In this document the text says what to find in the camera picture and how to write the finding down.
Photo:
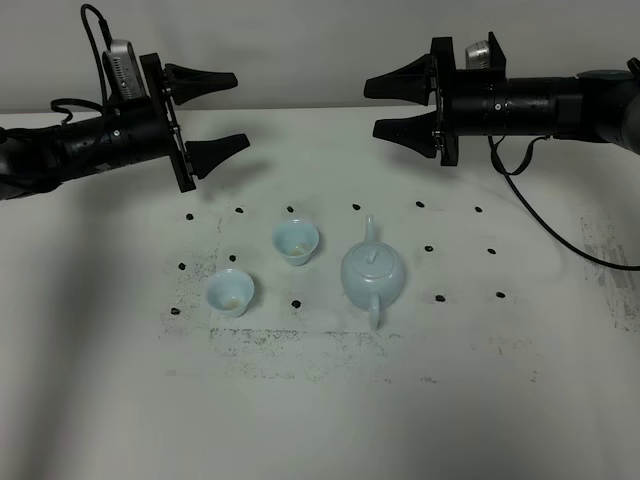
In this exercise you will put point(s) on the light blue porcelain teapot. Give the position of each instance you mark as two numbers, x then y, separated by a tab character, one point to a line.
372	275

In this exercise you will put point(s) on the light blue far teacup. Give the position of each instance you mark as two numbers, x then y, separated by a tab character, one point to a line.
295	240

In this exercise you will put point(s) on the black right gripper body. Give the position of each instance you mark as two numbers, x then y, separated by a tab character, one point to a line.
464	97

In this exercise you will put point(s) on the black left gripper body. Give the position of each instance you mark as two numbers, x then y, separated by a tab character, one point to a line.
145	128

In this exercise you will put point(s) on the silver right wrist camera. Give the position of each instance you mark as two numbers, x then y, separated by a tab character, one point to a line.
478	56

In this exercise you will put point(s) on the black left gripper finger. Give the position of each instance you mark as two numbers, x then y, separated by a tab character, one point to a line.
205	156
187	84

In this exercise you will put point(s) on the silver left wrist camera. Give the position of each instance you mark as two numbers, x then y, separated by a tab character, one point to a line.
123	70

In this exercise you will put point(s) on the light blue teacup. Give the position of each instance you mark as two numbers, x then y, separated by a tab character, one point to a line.
229	292
295	240

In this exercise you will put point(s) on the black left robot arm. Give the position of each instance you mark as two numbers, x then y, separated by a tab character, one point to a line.
39	160

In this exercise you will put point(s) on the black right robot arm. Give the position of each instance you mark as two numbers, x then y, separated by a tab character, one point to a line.
598	106

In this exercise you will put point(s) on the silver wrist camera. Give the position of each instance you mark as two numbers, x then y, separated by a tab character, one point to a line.
478	56
123	70

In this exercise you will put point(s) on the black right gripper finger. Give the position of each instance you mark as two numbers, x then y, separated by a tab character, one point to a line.
411	83
415	133

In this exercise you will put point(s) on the light blue near teacup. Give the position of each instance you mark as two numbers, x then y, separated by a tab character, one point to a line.
229	292

